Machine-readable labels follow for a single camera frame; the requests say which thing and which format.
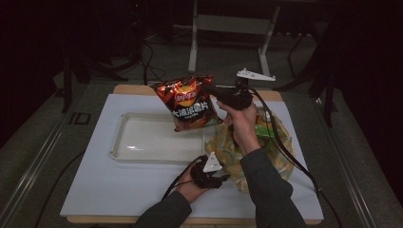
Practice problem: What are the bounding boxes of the white plastic tray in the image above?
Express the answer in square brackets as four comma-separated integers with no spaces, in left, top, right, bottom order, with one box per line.
[109,112,206,165]

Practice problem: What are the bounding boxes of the person's right hand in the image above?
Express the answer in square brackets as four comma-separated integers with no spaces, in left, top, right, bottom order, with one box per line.
[217,101,261,156]

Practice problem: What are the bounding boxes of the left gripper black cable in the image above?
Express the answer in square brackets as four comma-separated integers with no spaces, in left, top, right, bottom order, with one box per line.
[161,156,203,201]

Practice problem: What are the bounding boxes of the white table cover sheet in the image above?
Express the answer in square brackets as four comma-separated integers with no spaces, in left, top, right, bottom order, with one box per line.
[60,93,325,221]

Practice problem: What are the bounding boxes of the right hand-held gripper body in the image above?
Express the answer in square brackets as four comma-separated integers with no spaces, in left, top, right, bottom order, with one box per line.
[218,66,277,111]

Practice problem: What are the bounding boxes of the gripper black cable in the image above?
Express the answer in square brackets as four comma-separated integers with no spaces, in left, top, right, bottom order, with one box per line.
[161,156,203,201]
[245,84,343,228]

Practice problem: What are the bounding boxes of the metal floor rail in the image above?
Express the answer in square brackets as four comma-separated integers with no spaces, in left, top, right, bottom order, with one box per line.
[0,104,75,222]
[313,97,379,228]

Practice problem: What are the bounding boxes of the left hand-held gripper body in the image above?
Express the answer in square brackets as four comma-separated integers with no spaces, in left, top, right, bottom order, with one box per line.
[189,151,223,190]

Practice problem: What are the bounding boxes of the dark tripod stand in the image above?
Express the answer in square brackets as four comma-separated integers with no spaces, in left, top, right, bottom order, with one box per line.
[61,51,129,114]

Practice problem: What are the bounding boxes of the white metal stand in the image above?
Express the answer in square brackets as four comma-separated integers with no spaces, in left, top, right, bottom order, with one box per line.
[188,0,281,80]

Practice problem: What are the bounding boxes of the green snack packet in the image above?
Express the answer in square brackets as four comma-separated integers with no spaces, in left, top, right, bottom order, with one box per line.
[255,123,279,143]

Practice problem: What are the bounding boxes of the red and black chips bag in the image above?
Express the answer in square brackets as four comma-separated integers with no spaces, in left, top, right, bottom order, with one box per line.
[150,74,223,133]

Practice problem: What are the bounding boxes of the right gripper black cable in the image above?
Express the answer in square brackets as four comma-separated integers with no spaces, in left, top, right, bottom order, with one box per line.
[245,84,343,228]

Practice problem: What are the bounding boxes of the dark metal stand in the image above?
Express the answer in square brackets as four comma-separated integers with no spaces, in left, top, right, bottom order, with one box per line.
[274,29,338,128]

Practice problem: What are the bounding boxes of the bundle of black floor cables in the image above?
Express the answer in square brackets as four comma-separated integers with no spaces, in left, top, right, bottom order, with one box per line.
[138,39,166,86]

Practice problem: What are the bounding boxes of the black floor cable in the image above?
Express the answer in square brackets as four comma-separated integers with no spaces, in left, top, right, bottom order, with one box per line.
[33,151,86,228]

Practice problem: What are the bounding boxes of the yellow and green patterned bag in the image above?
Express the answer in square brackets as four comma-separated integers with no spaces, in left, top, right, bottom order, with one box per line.
[203,107,295,194]

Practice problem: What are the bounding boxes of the person's left hand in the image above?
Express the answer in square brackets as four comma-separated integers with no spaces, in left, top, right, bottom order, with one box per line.
[175,166,212,204]

